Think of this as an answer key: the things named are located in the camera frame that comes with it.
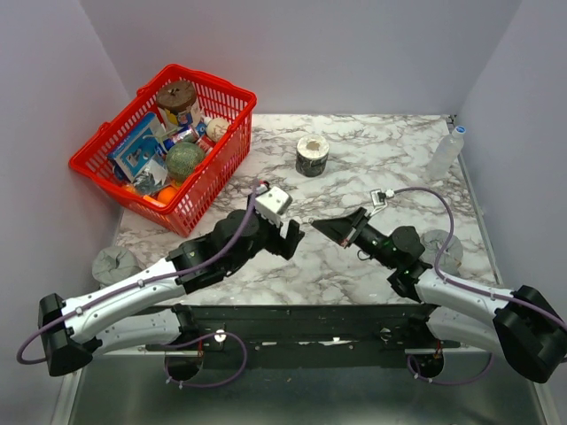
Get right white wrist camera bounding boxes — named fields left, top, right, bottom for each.
left=369, top=189, right=395, bottom=218

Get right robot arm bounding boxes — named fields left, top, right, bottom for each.
left=312, top=208, right=566, bottom=383

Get cream ball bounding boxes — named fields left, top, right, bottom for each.
left=205, top=117, right=229, bottom=143

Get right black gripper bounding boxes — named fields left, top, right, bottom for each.
left=313, top=206, right=398, bottom=270

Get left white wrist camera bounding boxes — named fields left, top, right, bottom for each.
left=255, top=183, right=292, bottom=228

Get red plastic basket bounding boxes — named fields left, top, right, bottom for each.
left=68, top=64, right=257, bottom=236

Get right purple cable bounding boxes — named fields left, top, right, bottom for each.
left=392, top=186, right=567, bottom=386

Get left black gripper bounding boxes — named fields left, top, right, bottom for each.
left=225, top=195, right=306, bottom=274

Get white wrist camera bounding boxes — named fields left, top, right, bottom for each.
left=369, top=189, right=395, bottom=218
left=255, top=183, right=292, bottom=228

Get blue white box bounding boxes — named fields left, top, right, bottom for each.
left=107, top=112, right=163, bottom=182

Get purple cable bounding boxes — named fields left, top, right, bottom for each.
left=16, top=185, right=260, bottom=390
left=392, top=186, right=567, bottom=386

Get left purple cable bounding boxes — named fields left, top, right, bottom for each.
left=16, top=185, right=260, bottom=390

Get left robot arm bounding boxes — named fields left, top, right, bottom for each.
left=38, top=210, right=305, bottom=376

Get black wrapped tissue roll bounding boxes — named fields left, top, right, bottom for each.
left=295, top=134, right=330, bottom=177

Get green netted melon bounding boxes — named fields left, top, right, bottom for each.
left=166, top=142, right=206, bottom=183

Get clear plastic water bottle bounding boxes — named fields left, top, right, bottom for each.
left=426, top=126, right=466, bottom=181

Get brown round lid container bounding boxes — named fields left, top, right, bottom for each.
left=156, top=80, right=197, bottom=113

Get orange fruit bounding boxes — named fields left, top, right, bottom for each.
left=156, top=185, right=178, bottom=206

